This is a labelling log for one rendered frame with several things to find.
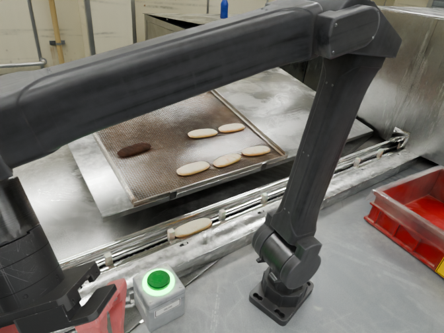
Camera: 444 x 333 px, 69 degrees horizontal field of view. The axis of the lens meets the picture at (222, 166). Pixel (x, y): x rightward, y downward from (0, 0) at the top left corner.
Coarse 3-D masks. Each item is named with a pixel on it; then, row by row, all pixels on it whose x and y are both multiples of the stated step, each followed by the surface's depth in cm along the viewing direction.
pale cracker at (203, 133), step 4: (192, 132) 100; (196, 132) 101; (200, 132) 101; (204, 132) 101; (208, 132) 102; (212, 132) 102; (216, 132) 103; (192, 136) 99; (196, 136) 100; (200, 136) 100; (204, 136) 101; (208, 136) 101
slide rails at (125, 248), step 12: (396, 144) 126; (360, 156) 114; (384, 156) 116; (336, 168) 105; (264, 192) 90; (276, 192) 91; (240, 204) 85; (264, 204) 86; (204, 216) 80; (216, 216) 80; (168, 228) 75; (144, 240) 71; (156, 240) 72; (120, 252) 68; (144, 252) 68; (72, 264) 64; (120, 264) 65
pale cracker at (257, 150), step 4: (248, 148) 99; (252, 148) 99; (256, 148) 100; (260, 148) 100; (264, 148) 101; (268, 148) 102; (244, 152) 98; (248, 152) 98; (252, 152) 98; (256, 152) 99; (260, 152) 99; (264, 152) 100
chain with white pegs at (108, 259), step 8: (360, 160) 109; (368, 160) 115; (344, 168) 108; (264, 200) 86; (248, 208) 86; (224, 216) 79; (168, 232) 71; (168, 240) 73; (144, 248) 70; (104, 256) 64; (128, 256) 68; (104, 264) 66
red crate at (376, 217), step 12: (372, 204) 85; (408, 204) 96; (420, 204) 97; (432, 204) 97; (372, 216) 86; (384, 216) 83; (432, 216) 92; (384, 228) 84; (396, 228) 80; (396, 240) 81; (408, 240) 79; (420, 252) 77; (432, 252) 74; (432, 264) 75
